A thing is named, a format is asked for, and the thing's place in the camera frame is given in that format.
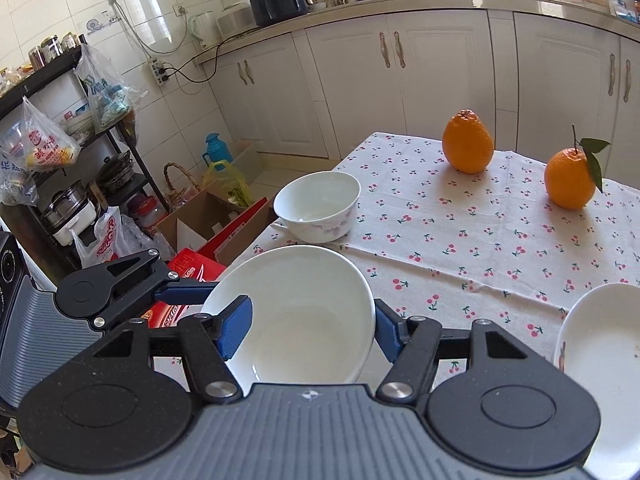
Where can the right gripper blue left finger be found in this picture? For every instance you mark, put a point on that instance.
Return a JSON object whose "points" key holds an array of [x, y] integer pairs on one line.
{"points": [[233, 324]]}

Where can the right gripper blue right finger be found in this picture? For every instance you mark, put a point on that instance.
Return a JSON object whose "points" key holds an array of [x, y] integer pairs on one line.
{"points": [[391, 330]]}

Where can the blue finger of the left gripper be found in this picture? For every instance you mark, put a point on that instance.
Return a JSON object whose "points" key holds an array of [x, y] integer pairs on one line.
{"points": [[184, 293]]}

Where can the white floral bowl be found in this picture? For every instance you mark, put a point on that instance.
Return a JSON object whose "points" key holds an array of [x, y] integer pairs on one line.
{"points": [[313, 317], [319, 208]]}

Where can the white deep plate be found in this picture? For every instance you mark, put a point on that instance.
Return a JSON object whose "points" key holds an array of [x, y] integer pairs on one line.
{"points": [[598, 347]]}

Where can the red printed carton box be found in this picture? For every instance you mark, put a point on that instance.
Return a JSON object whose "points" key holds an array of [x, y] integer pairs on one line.
{"points": [[191, 267]]}

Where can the brown cardboard box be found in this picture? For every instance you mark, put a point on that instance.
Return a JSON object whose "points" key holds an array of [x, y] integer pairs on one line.
{"points": [[215, 228]]}

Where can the wicker basket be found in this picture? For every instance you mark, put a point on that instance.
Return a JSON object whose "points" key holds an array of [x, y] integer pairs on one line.
{"points": [[183, 190]]}

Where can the cherry print tablecloth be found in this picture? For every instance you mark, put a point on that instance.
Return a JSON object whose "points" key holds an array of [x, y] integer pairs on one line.
{"points": [[456, 248]]}

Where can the blue thermos jug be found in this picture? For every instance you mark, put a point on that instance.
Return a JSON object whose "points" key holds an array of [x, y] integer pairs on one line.
{"points": [[216, 152]]}

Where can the bumpy orange without leaf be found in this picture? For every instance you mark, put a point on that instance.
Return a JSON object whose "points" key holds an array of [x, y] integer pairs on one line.
{"points": [[467, 144]]}

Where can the white power strip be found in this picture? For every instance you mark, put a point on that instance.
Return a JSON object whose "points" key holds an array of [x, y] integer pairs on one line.
{"points": [[160, 70]]}

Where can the orange with green leaf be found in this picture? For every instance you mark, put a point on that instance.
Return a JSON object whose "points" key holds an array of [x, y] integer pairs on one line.
{"points": [[573, 175]]}

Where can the white electric kettle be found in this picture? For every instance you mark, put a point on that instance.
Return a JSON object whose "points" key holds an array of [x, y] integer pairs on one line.
{"points": [[203, 28]]}

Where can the white rice cooker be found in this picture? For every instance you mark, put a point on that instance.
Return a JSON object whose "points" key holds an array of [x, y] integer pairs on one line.
{"points": [[236, 20]]}

